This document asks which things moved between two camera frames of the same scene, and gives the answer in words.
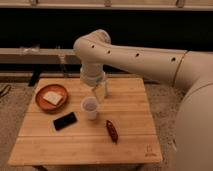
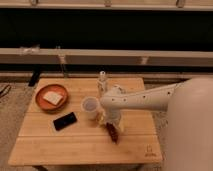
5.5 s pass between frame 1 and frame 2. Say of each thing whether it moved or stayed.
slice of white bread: stayed
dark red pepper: stayed
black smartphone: stayed
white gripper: moved
